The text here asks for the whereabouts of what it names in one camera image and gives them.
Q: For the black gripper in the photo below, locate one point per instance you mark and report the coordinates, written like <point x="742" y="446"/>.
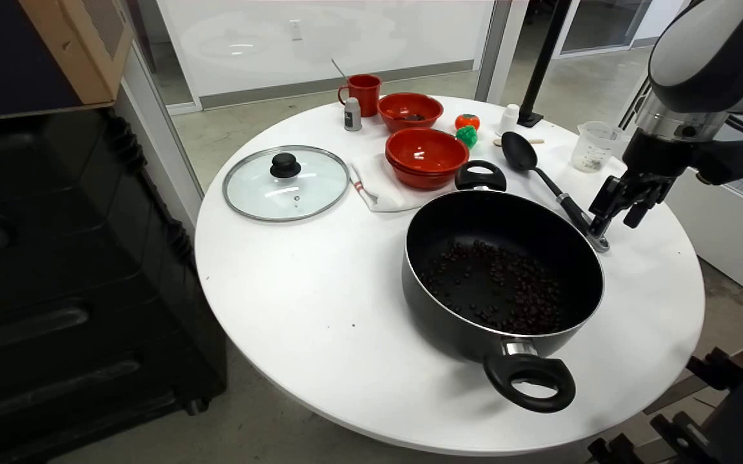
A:
<point x="658" y="156"/>

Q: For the black cooking spoon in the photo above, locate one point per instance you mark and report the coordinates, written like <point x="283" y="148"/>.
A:
<point x="554" y="183"/>

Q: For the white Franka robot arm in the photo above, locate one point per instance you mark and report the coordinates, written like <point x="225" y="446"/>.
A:
<point x="716" y="60"/>

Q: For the black cooking pot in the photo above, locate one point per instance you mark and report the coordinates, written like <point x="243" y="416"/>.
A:
<point x="439" y="317"/>

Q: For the glass pot lid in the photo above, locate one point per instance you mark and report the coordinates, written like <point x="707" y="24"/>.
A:
<point x="260" y="195"/>

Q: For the clear plastic measuring cup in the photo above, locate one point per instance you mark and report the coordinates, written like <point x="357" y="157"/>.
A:
<point x="595" y="146"/>

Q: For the small white plastic bottle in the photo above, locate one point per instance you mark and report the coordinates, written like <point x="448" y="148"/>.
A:
<point x="510" y="118"/>

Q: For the black tripod pole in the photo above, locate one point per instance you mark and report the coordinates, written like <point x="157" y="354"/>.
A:
<point x="549" y="60"/>

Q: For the green toy vegetable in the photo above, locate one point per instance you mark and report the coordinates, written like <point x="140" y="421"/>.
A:
<point x="469" y="137"/>

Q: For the orange toy tomato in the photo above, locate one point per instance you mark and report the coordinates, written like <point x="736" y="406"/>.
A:
<point x="469" y="121"/>

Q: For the black clamp orange tip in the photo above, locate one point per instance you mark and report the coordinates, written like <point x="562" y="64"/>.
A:
<point x="638" y="442"/>
<point x="723" y="361"/>

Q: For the red plastic bowl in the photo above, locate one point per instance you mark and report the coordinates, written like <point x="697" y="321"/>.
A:
<point x="411" y="111"/>
<point x="426" y="157"/>

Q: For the white cloth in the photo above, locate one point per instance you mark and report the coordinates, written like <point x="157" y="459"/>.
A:
<point x="389" y="197"/>

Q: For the red cup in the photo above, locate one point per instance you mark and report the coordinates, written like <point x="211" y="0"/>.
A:
<point x="364" y="93"/>

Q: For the small grey shaker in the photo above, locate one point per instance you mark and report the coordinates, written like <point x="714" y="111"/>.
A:
<point x="353" y="115"/>

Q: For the wooden box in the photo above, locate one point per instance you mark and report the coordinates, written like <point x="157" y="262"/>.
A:
<point x="79" y="42"/>

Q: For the black cabinet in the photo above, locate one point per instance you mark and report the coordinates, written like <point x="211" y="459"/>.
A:
<point x="64" y="300"/>

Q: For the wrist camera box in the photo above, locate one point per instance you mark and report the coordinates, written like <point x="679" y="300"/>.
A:
<point x="736" y="157"/>

